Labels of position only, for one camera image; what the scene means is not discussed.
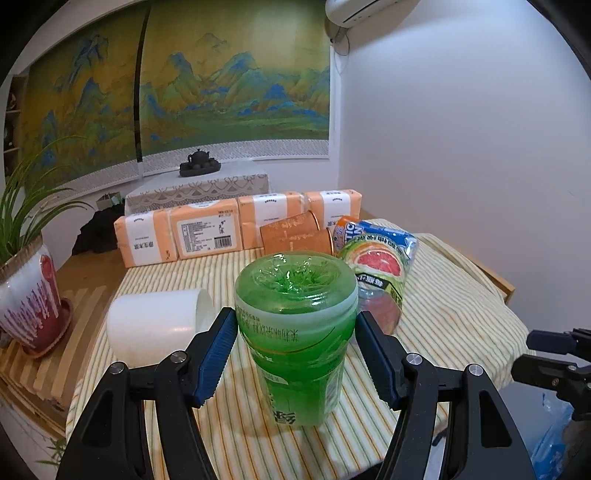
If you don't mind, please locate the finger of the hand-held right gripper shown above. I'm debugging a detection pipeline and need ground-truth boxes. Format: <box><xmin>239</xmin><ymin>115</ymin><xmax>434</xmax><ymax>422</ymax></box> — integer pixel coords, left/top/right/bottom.
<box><xmin>526</xmin><ymin>328</ymin><xmax>591</xmax><ymax>356</ymax></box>
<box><xmin>510</xmin><ymin>353</ymin><xmax>591</xmax><ymax>420</ymax></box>

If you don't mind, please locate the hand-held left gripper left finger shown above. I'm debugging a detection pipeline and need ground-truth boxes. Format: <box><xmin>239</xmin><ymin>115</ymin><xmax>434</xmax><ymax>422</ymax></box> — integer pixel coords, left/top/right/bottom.
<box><xmin>55</xmin><ymin>307</ymin><xmax>238</xmax><ymax>480</ymax></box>

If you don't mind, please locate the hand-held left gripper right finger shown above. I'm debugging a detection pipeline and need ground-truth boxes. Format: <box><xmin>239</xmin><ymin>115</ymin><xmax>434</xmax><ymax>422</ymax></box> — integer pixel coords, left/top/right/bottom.
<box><xmin>355</xmin><ymin>311</ymin><xmax>527</xmax><ymax>480</ymax></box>

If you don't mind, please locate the green plastic bottle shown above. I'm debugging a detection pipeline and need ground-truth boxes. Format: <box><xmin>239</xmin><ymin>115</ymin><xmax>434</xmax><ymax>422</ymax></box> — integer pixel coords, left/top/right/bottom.
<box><xmin>234</xmin><ymin>251</ymin><xmax>360</xmax><ymax>429</ymax></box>

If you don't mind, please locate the white cup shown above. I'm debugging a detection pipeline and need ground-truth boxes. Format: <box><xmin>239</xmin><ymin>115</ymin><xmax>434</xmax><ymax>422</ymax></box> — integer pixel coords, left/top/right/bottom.
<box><xmin>107</xmin><ymin>288</ymin><xmax>215</xmax><ymax>370</ymax></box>

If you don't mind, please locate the blue plastic bag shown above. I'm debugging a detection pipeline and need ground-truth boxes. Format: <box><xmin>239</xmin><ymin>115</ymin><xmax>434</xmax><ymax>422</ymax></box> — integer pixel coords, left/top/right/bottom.
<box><xmin>499</xmin><ymin>383</ymin><xmax>575</xmax><ymax>480</ymax></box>

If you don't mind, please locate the striped tablecloth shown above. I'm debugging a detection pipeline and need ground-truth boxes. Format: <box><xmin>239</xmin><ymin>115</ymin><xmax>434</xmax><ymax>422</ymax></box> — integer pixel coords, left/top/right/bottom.
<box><xmin>65</xmin><ymin>231</ymin><xmax>532</xmax><ymax>480</ymax></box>

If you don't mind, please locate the grapefruit drink bottle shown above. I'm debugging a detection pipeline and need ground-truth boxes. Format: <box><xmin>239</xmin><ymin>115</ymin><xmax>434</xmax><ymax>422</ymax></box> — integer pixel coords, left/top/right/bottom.
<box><xmin>333</xmin><ymin>216</ymin><xmax>419</xmax><ymax>335</ymax></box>

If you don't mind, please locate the orange tissue pack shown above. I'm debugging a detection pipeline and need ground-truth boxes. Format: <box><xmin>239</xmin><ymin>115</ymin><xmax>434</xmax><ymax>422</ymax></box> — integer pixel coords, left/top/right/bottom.
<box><xmin>168</xmin><ymin>205</ymin><xmax>243</xmax><ymax>260</ymax></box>
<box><xmin>114</xmin><ymin>213</ymin><xmax>178</xmax><ymax>268</ymax></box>
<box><xmin>238</xmin><ymin>193</ymin><xmax>308</xmax><ymax>250</ymax></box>
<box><xmin>305</xmin><ymin>188</ymin><xmax>364</xmax><ymax>229</ymax></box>

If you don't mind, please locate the slatted bamboo board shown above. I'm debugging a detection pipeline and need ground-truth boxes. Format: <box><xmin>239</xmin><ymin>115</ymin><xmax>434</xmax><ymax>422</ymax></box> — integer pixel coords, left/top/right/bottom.
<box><xmin>0</xmin><ymin>286</ymin><xmax>116</xmax><ymax>407</ymax></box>

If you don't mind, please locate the brown cardboard box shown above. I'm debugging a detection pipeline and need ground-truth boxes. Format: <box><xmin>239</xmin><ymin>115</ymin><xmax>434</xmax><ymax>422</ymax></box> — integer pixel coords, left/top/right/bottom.
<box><xmin>261</xmin><ymin>228</ymin><xmax>334</xmax><ymax>257</ymax></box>

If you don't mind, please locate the red pot saucer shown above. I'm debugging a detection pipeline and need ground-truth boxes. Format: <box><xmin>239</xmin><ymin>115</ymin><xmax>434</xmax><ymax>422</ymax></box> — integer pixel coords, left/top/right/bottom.
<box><xmin>21</xmin><ymin>298</ymin><xmax>75</xmax><ymax>358</ymax></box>

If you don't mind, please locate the patterned cloth covered table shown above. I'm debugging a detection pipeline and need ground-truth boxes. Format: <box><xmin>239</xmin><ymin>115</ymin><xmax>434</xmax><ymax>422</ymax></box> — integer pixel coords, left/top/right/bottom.
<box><xmin>126</xmin><ymin>173</ymin><xmax>271</xmax><ymax>215</ymax></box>

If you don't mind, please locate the dark cloth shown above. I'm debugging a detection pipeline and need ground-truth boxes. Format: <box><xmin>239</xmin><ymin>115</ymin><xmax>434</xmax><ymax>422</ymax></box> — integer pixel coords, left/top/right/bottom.
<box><xmin>71</xmin><ymin>208</ymin><xmax>125</xmax><ymax>254</ymax></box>

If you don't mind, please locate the dark tea tray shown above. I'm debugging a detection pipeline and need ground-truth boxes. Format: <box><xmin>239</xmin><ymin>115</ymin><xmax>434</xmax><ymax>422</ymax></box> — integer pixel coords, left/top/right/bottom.
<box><xmin>179</xmin><ymin>159</ymin><xmax>221</xmax><ymax>178</ymax></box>

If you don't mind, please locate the small white paper bag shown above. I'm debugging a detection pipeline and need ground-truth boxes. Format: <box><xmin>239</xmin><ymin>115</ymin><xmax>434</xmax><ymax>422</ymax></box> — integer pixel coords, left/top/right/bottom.
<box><xmin>95</xmin><ymin>191</ymin><xmax>123</xmax><ymax>212</ymax></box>

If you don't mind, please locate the red white ceramic plant pot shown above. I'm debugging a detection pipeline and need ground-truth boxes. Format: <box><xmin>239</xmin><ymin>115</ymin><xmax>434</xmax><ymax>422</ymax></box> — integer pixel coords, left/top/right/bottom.
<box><xmin>0</xmin><ymin>233</ymin><xmax>63</xmax><ymax>352</ymax></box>

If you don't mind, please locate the green leafy plant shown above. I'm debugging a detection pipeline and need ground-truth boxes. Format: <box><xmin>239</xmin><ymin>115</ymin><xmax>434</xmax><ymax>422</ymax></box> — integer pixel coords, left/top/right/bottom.
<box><xmin>0</xmin><ymin>136</ymin><xmax>93</xmax><ymax>264</ymax></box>

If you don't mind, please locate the wooden shelf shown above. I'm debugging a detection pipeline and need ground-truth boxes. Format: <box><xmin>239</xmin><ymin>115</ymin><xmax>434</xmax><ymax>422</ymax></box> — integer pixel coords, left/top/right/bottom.
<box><xmin>2</xmin><ymin>76</ymin><xmax>28</xmax><ymax>185</ymax></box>

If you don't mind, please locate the white air conditioner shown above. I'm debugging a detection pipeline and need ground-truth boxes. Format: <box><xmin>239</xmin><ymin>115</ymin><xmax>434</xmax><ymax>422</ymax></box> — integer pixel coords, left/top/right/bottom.
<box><xmin>324</xmin><ymin>0</ymin><xmax>421</xmax><ymax>27</ymax></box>

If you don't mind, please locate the landscape painting wall hanging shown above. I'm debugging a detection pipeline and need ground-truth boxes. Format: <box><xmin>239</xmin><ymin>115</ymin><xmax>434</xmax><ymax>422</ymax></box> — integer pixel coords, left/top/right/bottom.
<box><xmin>139</xmin><ymin>0</ymin><xmax>331</xmax><ymax>178</ymax></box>
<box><xmin>18</xmin><ymin>0</ymin><xmax>141</xmax><ymax>195</ymax></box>

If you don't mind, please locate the air conditioner hose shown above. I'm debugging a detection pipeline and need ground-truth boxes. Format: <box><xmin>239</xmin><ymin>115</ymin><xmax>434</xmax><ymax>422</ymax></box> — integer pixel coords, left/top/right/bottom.
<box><xmin>329</xmin><ymin>25</ymin><xmax>352</xmax><ymax>56</ymax></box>

